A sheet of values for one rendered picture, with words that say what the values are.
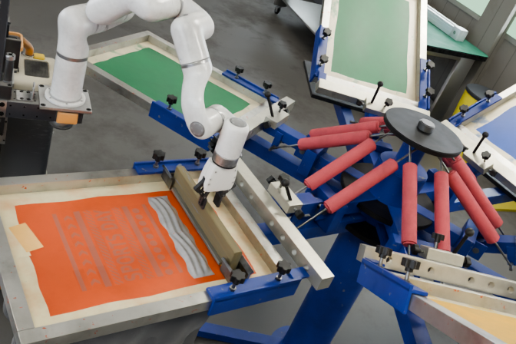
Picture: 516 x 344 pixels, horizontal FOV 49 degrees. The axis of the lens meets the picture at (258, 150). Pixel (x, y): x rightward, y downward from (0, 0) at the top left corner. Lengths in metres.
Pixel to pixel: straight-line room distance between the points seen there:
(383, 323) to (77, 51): 2.26
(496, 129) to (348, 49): 0.81
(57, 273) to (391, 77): 1.95
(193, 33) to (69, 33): 0.41
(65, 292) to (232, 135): 0.59
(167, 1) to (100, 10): 0.20
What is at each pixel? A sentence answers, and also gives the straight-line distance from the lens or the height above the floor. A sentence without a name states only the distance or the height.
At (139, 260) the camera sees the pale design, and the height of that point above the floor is 0.95.
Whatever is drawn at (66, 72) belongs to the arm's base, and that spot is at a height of 1.25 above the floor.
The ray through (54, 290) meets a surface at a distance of 1.55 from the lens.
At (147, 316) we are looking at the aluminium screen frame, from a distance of 1.49.
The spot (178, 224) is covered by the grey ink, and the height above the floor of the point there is 0.96.
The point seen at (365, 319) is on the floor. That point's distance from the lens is 3.29.
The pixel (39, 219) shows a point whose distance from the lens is 1.73.
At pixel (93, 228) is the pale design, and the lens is 1.73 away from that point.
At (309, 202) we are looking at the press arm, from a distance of 1.98.
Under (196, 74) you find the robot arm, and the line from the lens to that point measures 1.56.
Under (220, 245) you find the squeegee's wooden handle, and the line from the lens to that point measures 1.68.
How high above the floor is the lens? 2.11
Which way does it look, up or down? 30 degrees down
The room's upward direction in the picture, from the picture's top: 21 degrees clockwise
